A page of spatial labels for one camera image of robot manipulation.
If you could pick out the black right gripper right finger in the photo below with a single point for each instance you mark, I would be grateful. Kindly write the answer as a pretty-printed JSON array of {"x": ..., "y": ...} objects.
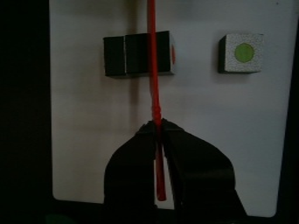
[{"x": 201, "y": 180}]

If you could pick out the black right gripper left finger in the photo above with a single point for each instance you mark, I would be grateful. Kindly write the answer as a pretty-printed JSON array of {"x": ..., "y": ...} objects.
[{"x": 128, "y": 175}]

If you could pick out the red toy knife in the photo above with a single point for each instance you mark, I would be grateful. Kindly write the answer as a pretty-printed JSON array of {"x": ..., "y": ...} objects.
[{"x": 153, "y": 87}]

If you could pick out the dark sushi piece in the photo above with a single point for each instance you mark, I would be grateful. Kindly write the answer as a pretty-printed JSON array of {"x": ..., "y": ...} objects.
[
  {"x": 136, "y": 54},
  {"x": 113, "y": 55}
]

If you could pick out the sushi piece red dot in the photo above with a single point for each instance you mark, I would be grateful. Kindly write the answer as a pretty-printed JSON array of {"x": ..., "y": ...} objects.
[{"x": 164, "y": 52}]

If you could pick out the sushi piece green dot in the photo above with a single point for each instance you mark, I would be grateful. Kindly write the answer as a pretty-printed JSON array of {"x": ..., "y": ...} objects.
[{"x": 243, "y": 52}]

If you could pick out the white cutting board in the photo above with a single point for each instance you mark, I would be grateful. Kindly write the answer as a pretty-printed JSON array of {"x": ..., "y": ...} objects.
[{"x": 97, "y": 116}]

